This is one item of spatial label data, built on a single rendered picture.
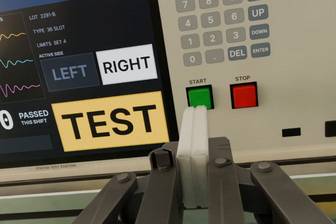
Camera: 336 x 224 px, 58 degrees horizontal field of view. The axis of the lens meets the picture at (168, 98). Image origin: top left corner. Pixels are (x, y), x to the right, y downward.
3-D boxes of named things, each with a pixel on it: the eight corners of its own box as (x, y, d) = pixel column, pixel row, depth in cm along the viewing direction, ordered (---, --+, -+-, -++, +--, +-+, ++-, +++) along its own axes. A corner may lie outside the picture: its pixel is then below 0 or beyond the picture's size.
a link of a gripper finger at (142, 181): (180, 221, 13) (115, 224, 14) (186, 162, 18) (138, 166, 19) (175, 192, 13) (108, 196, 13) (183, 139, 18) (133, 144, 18)
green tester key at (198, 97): (211, 109, 26) (209, 89, 26) (190, 111, 27) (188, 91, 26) (211, 105, 27) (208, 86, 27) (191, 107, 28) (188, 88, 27)
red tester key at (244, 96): (256, 106, 26) (255, 86, 25) (235, 108, 26) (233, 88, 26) (254, 102, 27) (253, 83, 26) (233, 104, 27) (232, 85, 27)
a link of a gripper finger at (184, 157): (199, 209, 15) (184, 210, 15) (200, 145, 22) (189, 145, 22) (191, 155, 14) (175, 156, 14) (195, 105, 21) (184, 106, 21)
